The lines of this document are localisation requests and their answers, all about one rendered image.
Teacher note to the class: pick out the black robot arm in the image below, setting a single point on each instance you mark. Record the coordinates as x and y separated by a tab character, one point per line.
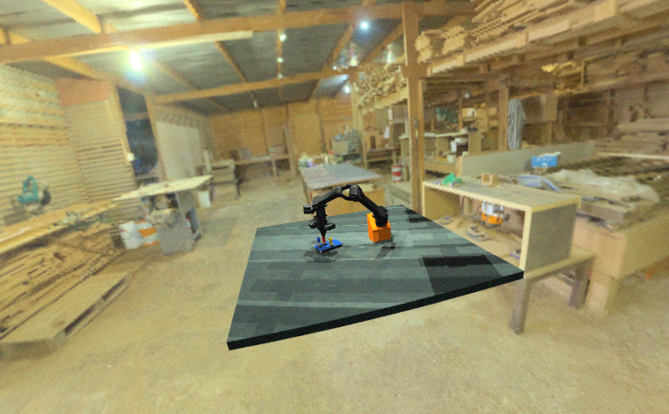
379	213

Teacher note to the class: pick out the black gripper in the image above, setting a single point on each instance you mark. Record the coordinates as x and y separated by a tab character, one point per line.
324	226

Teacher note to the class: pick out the blue circuit board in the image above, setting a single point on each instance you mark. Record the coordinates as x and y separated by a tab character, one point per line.
327	245

